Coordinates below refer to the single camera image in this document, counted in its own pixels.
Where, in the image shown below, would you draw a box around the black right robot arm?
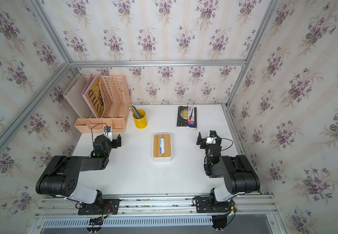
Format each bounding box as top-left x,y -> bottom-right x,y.
196,130 -> 261,203

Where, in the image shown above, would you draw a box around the black paperback book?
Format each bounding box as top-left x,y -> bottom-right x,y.
176,106 -> 197,129

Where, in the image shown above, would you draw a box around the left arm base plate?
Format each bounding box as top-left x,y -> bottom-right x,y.
78,199 -> 121,215

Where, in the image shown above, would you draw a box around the beige cardboard folder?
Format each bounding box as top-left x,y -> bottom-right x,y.
63,74 -> 91,119

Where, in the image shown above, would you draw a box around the white tissue box lid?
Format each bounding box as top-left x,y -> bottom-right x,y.
152,133 -> 172,162

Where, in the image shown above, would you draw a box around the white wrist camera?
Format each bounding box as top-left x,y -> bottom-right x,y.
206,130 -> 218,144
104,126 -> 112,141

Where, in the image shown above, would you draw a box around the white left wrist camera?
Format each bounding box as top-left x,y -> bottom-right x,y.
104,126 -> 112,141

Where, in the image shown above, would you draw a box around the white blue pencil box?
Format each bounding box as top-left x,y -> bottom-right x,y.
187,106 -> 195,128

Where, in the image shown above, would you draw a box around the pencils in yellow bucket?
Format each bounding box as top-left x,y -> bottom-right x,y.
129,104 -> 142,119

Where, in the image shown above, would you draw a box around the aluminium rail frame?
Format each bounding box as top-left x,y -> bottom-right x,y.
27,193 -> 287,234

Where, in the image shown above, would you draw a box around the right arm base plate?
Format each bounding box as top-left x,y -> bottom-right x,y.
192,196 -> 235,213

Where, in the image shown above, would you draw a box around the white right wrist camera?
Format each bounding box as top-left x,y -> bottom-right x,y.
206,130 -> 218,144

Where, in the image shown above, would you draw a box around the beige plastic desk organizer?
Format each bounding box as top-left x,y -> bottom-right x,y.
74,75 -> 131,133

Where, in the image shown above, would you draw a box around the white tissue box base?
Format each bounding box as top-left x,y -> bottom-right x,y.
153,157 -> 172,162

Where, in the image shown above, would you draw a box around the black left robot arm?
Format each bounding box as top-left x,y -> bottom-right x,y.
35,135 -> 122,205

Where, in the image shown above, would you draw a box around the yellow metal pencil bucket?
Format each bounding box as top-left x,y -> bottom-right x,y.
133,110 -> 147,129

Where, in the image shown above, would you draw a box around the brown lettered magazine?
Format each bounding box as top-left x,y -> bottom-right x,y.
85,76 -> 105,118

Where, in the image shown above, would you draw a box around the pink folder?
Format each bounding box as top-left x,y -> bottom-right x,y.
81,75 -> 100,117

